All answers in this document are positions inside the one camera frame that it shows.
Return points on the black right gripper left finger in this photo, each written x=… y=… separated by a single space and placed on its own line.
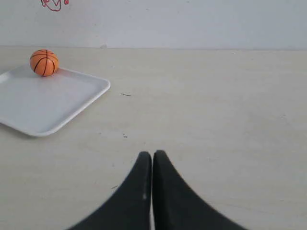
x=129 y=206

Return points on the white plastic tray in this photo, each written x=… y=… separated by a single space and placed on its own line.
x=40 y=106

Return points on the red white basketball net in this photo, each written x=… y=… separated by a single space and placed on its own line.
x=54 y=5

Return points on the small orange basketball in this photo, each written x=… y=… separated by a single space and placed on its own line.
x=44 y=62

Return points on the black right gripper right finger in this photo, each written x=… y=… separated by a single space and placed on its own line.
x=177 y=207

